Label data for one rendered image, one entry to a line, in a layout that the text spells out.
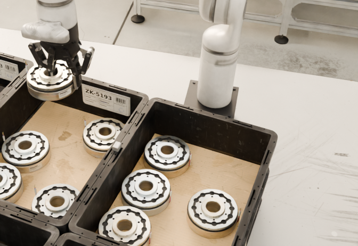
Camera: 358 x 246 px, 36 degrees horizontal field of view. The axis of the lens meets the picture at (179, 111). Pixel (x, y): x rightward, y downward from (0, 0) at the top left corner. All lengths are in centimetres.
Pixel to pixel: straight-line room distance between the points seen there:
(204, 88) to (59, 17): 49
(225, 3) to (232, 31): 7
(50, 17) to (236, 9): 42
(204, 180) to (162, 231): 16
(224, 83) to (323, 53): 179
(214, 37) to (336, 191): 49
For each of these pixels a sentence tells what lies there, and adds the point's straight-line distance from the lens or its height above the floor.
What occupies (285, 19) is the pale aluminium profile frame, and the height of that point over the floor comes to 14.
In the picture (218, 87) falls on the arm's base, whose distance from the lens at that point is 138.
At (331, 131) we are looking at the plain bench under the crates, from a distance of 159.
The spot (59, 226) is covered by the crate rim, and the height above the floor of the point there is 93.
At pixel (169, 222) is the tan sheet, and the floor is 83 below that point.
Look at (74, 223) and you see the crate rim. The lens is 102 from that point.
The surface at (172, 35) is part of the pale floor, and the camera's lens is 309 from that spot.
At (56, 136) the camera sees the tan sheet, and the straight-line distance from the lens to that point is 131.
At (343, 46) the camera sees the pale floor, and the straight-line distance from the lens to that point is 323.
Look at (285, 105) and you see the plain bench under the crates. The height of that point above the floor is 70.
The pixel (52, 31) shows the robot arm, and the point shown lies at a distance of 104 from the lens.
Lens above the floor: 175
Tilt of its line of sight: 42 degrees down
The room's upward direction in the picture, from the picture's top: 4 degrees clockwise
